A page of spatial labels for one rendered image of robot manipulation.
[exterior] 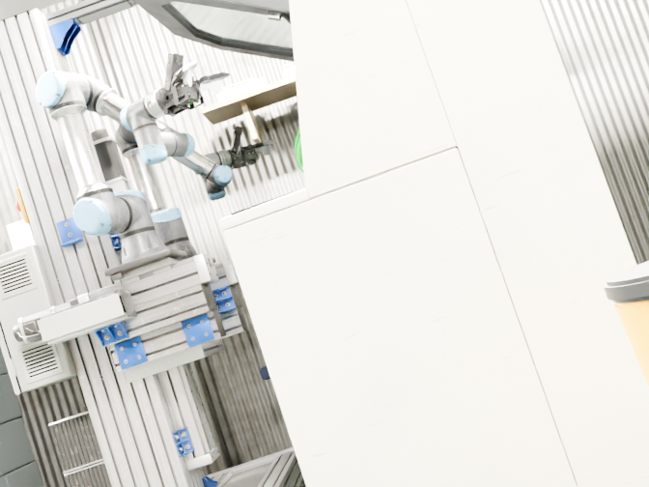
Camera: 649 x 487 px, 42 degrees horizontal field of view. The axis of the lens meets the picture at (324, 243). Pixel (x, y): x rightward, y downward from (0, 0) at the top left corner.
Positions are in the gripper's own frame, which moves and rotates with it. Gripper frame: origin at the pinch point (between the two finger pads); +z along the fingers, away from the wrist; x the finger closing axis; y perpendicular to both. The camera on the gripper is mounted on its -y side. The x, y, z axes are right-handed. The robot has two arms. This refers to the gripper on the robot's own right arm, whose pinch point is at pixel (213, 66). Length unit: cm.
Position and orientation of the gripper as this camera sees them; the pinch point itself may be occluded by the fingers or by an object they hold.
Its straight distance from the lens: 246.0
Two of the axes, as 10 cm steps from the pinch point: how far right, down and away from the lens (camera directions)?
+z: 8.2, -3.2, -4.7
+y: 2.5, 9.5, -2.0
